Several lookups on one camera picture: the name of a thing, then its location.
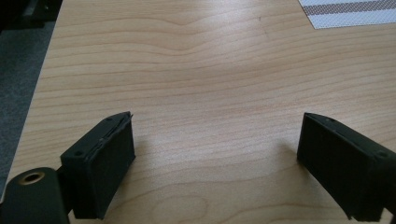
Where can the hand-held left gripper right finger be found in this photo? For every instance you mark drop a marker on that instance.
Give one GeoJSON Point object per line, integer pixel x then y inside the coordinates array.
{"type": "Point", "coordinates": [345, 174]}

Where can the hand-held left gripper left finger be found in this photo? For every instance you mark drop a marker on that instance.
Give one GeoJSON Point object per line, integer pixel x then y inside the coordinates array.
{"type": "Point", "coordinates": [99, 168]}

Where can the white striped woven mat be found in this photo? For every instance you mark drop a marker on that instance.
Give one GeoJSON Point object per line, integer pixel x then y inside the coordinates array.
{"type": "Point", "coordinates": [351, 14]}

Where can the dark object beside table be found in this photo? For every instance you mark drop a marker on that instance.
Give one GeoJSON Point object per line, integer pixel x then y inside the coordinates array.
{"type": "Point", "coordinates": [28, 12]}

